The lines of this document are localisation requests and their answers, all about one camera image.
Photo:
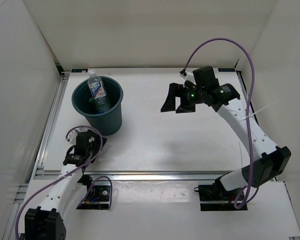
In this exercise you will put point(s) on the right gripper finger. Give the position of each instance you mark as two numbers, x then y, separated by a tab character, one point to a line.
174	91
185	109

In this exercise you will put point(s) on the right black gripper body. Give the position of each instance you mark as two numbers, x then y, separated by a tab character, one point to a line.
189	96

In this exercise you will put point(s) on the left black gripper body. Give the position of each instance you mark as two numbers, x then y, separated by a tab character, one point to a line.
93	153

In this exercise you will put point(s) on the green plastic bottle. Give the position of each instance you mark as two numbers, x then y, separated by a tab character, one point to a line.
91	100

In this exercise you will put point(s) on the white blue label bottle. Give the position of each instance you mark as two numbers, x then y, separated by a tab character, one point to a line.
98	92

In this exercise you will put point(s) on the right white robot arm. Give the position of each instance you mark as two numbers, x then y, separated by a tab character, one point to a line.
266	159

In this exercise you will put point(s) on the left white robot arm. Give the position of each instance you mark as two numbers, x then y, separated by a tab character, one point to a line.
46	221

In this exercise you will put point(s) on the dark green plastic bin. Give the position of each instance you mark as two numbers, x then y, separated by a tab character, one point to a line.
106	123

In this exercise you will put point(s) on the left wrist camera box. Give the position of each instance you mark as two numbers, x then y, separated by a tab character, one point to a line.
84	141

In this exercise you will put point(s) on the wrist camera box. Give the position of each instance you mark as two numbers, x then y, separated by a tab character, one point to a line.
205	77
84	141

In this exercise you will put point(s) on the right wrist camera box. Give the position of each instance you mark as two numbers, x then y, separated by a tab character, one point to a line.
205	77

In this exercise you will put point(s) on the aluminium table front rail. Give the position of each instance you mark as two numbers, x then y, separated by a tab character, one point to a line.
157	175

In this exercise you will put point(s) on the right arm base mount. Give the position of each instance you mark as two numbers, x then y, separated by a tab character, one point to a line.
212	201

